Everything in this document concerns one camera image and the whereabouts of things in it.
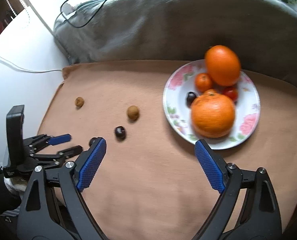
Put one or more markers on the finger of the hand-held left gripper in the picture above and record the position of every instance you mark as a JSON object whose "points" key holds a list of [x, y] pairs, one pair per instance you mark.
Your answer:
{"points": [[71, 150], [61, 139]]}

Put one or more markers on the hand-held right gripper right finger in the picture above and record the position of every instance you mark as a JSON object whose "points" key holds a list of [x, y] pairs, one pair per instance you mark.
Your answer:
{"points": [[211, 170]]}

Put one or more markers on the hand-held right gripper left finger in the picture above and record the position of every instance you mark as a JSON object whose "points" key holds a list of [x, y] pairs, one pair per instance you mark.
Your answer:
{"points": [[91, 167]]}

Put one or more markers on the dark purple plum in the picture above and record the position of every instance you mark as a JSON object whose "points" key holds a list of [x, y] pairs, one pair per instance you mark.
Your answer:
{"points": [[191, 98], [91, 140], [120, 132]]}

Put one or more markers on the mandarin orange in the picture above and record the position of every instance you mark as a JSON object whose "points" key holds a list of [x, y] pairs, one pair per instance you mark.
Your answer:
{"points": [[212, 116], [203, 82]]}

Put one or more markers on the red cherry tomato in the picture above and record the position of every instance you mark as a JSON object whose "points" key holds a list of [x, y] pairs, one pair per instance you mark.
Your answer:
{"points": [[230, 93]]}

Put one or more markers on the floral white plate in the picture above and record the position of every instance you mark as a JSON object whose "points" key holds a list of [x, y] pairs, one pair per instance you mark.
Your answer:
{"points": [[248, 100]]}

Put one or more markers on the large orange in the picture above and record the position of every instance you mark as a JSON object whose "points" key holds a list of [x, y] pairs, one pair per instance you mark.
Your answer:
{"points": [[222, 65]]}

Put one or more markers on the small brown kiwi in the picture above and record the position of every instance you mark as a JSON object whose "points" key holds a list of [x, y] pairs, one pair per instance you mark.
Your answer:
{"points": [[133, 112], [79, 102]]}

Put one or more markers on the tan cloth mat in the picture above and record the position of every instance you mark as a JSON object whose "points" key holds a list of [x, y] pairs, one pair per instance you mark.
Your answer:
{"points": [[151, 167]]}

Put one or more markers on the white power adapter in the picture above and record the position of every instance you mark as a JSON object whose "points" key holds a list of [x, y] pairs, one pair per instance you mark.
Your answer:
{"points": [[69, 7]]}

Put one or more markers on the grey cushion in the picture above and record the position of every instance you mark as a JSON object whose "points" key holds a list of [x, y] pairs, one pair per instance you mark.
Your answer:
{"points": [[163, 25]]}

